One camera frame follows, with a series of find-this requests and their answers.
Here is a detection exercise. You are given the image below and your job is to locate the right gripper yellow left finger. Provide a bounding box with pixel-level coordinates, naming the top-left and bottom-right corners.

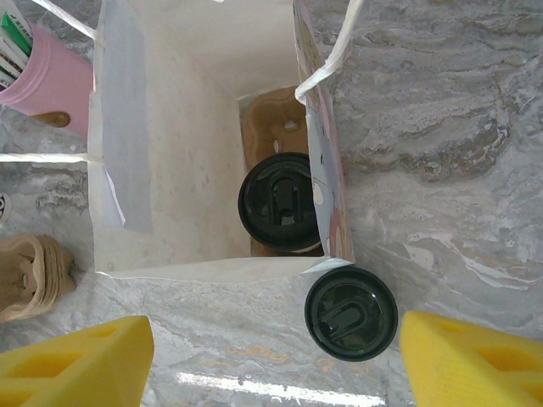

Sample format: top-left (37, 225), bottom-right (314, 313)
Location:
top-left (0, 315), bottom-right (155, 407)

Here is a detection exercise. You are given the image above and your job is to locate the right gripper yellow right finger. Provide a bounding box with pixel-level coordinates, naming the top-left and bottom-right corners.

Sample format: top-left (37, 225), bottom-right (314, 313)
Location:
top-left (400, 310), bottom-right (543, 407)

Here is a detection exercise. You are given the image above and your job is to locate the black plastic cup lid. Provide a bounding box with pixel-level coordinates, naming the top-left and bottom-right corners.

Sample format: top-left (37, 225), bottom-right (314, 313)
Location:
top-left (237, 152), bottom-right (322, 251)
top-left (304, 266), bottom-right (400, 363)

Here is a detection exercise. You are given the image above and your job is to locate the animal print paper gift bag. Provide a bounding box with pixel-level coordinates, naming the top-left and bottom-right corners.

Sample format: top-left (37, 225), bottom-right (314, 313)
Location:
top-left (0, 0), bottom-right (367, 284)

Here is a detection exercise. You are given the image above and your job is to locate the brown pulp cup carrier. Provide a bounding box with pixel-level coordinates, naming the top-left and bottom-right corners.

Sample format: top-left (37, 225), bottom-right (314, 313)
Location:
top-left (239, 86), bottom-right (326, 258)
top-left (0, 237), bottom-right (78, 324)
top-left (0, 232), bottom-right (56, 317)

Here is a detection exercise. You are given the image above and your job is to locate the pink cup with smile print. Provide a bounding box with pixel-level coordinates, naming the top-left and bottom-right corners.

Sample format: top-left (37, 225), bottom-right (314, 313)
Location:
top-left (0, 23), bottom-right (95, 141)

